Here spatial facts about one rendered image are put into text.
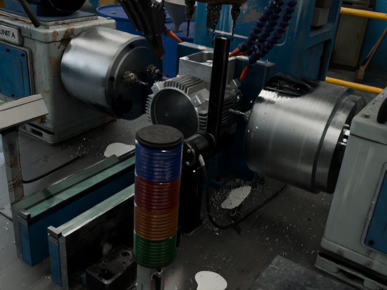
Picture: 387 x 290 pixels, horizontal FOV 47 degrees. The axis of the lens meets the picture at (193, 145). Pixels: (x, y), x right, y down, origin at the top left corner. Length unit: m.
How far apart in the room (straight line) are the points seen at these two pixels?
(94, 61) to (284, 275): 0.76
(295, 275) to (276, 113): 0.34
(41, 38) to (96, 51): 0.18
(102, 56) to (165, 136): 0.72
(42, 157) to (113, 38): 0.41
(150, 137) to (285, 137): 0.46
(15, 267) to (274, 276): 0.52
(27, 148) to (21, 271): 0.56
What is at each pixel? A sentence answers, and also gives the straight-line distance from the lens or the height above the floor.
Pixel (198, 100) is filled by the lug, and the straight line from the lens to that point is 1.06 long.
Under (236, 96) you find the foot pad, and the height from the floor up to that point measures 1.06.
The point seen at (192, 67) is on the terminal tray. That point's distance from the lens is 1.14.
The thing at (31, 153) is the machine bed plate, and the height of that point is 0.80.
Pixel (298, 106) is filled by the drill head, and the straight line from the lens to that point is 0.95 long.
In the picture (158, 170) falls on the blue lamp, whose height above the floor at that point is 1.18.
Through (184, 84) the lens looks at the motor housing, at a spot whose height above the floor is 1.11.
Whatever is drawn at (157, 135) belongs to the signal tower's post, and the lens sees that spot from 0.54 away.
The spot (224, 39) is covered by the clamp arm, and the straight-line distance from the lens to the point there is 0.94.
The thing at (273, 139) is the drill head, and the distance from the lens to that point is 0.95.
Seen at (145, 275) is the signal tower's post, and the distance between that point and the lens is 0.66.
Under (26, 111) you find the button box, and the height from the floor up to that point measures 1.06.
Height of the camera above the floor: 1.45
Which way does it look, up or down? 26 degrees down
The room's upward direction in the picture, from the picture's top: 5 degrees clockwise
